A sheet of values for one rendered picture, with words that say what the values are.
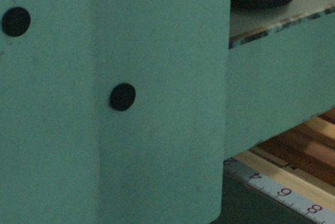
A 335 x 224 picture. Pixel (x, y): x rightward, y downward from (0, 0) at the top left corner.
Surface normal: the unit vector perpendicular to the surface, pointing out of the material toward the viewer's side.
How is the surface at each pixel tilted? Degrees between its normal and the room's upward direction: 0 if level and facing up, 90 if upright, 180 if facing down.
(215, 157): 90
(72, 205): 90
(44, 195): 90
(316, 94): 90
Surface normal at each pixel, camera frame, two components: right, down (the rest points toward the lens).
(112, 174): 0.69, 0.32
